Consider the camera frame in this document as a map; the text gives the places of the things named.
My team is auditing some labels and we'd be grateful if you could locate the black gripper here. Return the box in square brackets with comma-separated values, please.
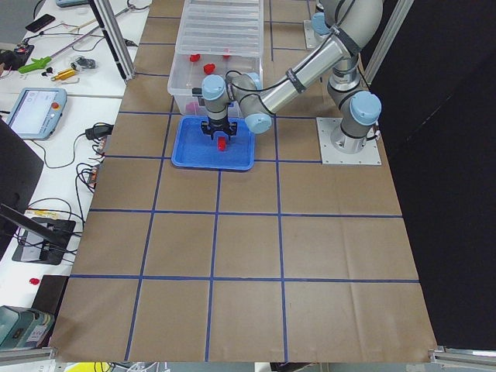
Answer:
[201, 118, 237, 140]

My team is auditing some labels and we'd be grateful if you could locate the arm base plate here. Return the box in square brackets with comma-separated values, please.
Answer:
[303, 20, 326, 50]
[316, 117, 382, 166]

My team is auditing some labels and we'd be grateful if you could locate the green handled reacher grabber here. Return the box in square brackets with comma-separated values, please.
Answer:
[18, 2, 150, 74]

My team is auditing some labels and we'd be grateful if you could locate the teal device box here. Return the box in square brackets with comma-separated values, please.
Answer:
[1, 305, 55, 351]

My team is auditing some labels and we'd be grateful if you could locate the blue plastic tray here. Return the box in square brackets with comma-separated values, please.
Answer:
[171, 115, 256, 171]

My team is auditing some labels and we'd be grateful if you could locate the pink block in box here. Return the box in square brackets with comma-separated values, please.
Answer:
[185, 102, 199, 115]

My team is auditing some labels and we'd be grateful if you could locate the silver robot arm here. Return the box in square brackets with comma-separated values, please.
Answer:
[201, 1, 383, 154]
[311, 0, 344, 36]

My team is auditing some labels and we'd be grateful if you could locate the clear plastic box lid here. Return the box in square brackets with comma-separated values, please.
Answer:
[175, 0, 264, 58]

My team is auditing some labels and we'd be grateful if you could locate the blue teach pendant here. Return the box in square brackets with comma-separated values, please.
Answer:
[7, 88, 67, 140]

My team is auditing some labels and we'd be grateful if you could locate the black monitor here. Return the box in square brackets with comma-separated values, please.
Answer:
[0, 119, 44, 257]

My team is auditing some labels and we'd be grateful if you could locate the clear plastic storage box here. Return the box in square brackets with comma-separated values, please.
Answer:
[167, 53, 263, 116]

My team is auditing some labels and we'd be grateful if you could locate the gold metal cylinder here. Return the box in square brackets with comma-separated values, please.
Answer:
[50, 68, 77, 81]

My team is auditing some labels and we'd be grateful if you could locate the black power adapter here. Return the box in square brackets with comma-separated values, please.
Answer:
[84, 123, 114, 140]

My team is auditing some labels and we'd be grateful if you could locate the black smartphone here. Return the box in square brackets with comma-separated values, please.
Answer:
[26, 14, 55, 33]

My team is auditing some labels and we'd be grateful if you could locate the aluminium frame post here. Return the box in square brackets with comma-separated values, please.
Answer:
[364, 0, 415, 84]
[88, 0, 135, 81]

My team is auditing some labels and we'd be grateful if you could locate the black monitor stand base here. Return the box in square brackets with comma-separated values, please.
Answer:
[12, 218, 76, 265]

